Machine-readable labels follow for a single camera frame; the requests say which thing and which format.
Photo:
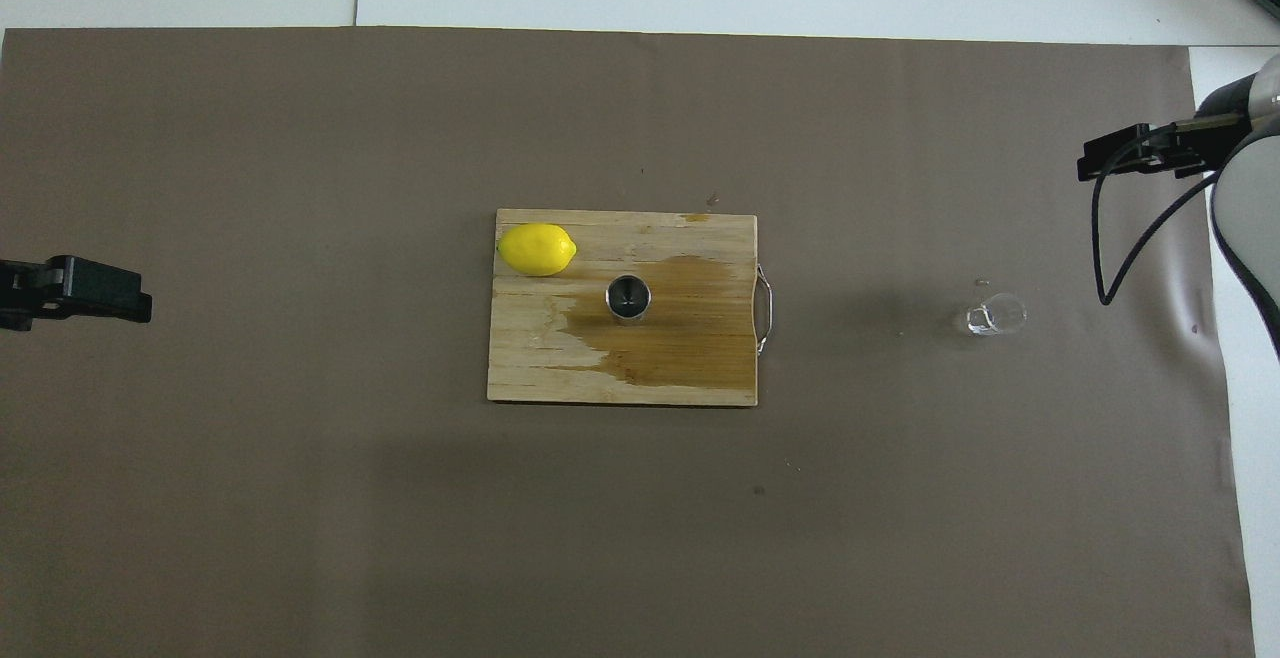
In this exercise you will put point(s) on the yellow lemon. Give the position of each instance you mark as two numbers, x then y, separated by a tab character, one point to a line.
537	249

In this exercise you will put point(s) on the steel double jigger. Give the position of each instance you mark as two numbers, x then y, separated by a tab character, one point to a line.
629	298

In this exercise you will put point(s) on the small clear glass cup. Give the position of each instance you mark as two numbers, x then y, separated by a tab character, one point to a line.
995	316

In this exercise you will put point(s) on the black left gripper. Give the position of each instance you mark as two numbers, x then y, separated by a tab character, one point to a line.
20	288

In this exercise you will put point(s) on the brown paper table mat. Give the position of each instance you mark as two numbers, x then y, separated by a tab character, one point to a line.
400	498

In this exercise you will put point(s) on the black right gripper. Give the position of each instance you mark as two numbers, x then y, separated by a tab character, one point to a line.
1195	143

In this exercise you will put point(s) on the wooden cutting board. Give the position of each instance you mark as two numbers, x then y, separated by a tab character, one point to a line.
640	368

